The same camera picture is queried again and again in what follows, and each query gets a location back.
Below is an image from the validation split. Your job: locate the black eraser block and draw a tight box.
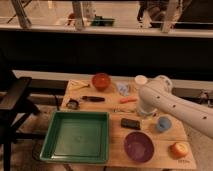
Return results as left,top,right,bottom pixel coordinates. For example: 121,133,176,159
121,118,141,130

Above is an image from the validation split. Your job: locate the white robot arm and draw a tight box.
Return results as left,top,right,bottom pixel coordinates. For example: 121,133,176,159
135,75,213,139

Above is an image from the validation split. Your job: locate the red bowl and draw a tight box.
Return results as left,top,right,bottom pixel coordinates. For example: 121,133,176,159
92,73,111,91

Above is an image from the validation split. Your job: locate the clear plastic bag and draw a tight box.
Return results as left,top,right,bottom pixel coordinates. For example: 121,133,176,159
116,82,130,96

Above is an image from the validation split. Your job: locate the orange carrot toy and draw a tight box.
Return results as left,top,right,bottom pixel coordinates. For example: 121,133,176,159
119,97,137,104

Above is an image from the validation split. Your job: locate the silver spoon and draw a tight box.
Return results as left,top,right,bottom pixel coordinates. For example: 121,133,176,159
112,108,135,113

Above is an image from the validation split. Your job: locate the yellow banana toy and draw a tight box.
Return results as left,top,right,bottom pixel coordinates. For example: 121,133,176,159
69,80,89,90

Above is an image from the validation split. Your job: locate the white cup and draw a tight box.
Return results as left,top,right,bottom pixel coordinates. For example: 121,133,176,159
134,75,148,87

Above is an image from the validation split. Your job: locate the small black metal clip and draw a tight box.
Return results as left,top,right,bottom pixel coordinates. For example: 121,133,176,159
66,98,80,110

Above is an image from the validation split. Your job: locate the green plastic tray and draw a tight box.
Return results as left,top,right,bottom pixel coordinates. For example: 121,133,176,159
40,111,109,164

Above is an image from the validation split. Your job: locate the light blue cup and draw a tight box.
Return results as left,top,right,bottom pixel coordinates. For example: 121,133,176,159
156,116,172,132

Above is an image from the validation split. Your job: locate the black chair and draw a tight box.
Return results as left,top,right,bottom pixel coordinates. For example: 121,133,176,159
0,77,45,171

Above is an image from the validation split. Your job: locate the orange apple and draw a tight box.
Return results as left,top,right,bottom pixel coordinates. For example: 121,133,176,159
171,142,189,158

